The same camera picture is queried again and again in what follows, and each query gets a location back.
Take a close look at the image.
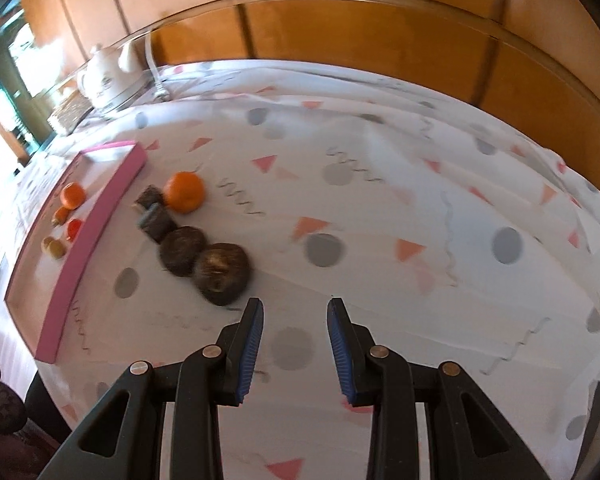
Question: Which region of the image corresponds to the glass door cabinet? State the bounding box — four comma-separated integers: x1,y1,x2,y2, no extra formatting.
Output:
0,0,46,171

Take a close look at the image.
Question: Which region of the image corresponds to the white ceramic electric kettle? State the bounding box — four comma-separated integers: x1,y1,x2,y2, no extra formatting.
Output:
76,42,148,111

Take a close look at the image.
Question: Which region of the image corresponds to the silver patterned tissue box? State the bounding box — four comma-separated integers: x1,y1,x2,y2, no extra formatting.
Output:
47,92,93,135

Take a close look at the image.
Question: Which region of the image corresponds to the dark patterned cloth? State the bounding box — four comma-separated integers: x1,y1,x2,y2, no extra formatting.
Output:
0,360,28,436

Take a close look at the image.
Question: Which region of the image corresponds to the pink shallow box tray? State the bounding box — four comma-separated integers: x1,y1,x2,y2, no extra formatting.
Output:
5,142,147,363

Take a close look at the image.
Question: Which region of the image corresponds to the smooth whole water chestnut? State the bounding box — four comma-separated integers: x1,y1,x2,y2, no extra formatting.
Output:
159,226,207,277

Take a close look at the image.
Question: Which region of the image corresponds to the orange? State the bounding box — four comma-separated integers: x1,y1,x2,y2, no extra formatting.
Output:
163,171,206,212
60,182,87,210

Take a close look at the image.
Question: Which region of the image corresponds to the white power cord with plug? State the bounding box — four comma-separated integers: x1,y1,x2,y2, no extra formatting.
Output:
142,35,173,101

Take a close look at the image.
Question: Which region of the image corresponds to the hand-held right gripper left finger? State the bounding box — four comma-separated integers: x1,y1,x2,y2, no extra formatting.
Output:
37,297,265,480

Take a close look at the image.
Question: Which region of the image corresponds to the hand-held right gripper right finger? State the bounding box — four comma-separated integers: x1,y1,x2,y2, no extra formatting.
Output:
327,297,551,480

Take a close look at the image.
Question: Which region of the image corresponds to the scarred whole water chestnut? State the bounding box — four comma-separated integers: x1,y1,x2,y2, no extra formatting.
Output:
194,243,251,306

